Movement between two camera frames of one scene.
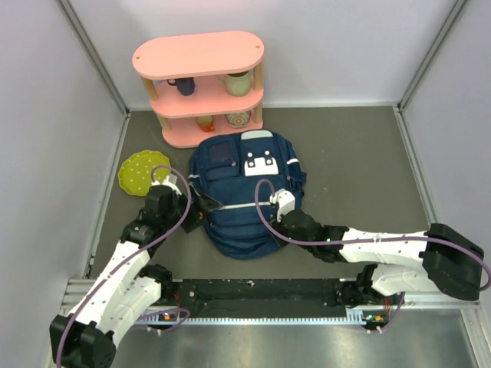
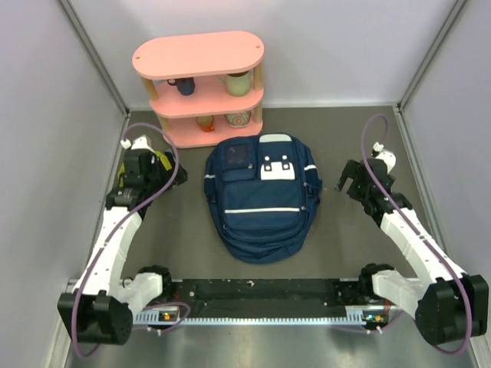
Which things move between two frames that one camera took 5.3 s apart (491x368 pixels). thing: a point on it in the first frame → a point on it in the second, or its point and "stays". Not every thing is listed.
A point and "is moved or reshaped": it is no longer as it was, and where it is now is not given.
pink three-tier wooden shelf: [202, 85] stays
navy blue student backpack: [242, 169] is moved or reshaped
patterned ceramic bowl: [238, 119] stays
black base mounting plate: [256, 293] stays
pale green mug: [238, 84] stays
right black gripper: [280, 225] → [352, 170]
